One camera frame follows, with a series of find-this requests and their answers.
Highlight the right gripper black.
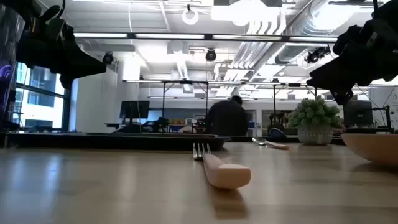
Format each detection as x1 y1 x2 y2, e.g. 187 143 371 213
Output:
307 0 398 106

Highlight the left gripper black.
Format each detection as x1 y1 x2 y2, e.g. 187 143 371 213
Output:
15 0 108 91

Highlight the orange bowl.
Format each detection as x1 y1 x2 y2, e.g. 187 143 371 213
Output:
340 133 398 166

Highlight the black plastic tray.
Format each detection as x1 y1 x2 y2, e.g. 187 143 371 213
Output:
9 131 231 152

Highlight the spoon with orange handle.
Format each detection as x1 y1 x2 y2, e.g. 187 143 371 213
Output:
252 136 290 151

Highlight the fork with orange handle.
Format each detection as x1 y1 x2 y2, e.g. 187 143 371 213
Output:
192 142 252 190

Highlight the black computer monitor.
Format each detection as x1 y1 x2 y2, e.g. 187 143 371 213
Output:
119 100 150 126
343 100 374 127

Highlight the large window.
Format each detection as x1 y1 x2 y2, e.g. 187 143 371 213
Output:
12 62 68 131

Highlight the green potted plant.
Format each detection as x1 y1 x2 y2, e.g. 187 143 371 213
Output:
286 95 345 146

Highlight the person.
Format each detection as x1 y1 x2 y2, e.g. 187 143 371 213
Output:
205 95 249 137

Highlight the overhead light bar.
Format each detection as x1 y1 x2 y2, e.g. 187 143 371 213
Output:
73 32 338 44

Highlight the silver ventilation duct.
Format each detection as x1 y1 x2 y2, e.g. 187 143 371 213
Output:
273 0 346 65

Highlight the black metal station frame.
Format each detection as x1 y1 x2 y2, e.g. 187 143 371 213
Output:
161 80 210 119

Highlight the white ring light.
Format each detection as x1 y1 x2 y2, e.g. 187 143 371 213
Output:
181 7 200 26

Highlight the black table frame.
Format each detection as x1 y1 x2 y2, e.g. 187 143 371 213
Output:
0 130 398 146

